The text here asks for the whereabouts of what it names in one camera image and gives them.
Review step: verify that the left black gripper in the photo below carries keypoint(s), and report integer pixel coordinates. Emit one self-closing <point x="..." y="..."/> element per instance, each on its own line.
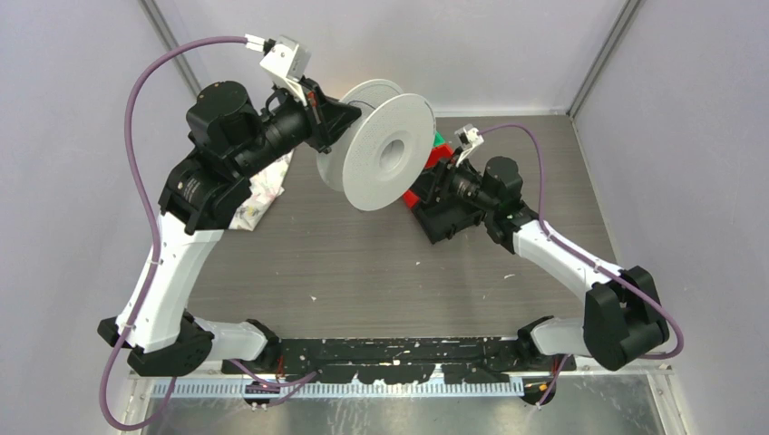
<point x="330" y="117"/>

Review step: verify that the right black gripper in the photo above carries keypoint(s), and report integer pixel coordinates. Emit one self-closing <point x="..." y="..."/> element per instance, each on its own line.
<point x="444" y="178"/>

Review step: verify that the grey plastic cable spool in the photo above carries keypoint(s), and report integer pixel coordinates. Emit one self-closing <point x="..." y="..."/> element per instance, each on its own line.
<point x="383" y="153"/>

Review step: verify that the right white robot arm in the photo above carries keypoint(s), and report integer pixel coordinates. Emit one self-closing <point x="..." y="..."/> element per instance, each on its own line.
<point x="620" y="318"/>

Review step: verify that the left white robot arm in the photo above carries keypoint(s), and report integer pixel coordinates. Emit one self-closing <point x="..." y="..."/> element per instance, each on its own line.
<point x="162" y="337"/>

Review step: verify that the black plastic bin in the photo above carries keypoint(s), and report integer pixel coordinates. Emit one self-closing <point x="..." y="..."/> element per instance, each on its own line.
<point x="445" y="217"/>

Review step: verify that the green plastic bin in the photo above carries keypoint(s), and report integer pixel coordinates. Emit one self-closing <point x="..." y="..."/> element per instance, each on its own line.
<point x="440" y="141"/>

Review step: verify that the red plastic bin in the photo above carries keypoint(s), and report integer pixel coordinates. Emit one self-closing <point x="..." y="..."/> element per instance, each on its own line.
<point x="442" y="150"/>

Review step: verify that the white patterned cloth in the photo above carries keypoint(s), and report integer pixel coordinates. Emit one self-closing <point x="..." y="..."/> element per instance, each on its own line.
<point x="265" y="188"/>

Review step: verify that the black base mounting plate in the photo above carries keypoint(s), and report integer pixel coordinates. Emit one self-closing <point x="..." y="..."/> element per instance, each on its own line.
<point x="397" y="360"/>

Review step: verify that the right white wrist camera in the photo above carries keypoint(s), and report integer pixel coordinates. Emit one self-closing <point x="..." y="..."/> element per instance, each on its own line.
<point x="470" y="139"/>

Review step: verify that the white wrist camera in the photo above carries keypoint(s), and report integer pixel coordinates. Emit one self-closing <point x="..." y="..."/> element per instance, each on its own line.
<point x="470" y="139"/>
<point x="284" y="61"/>

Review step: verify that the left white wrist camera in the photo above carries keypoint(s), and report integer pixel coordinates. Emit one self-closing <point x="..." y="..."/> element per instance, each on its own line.
<point x="284" y="61"/>

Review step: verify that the white slotted cable duct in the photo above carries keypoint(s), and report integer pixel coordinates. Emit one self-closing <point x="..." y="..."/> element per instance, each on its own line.
<point x="435" y="387"/>

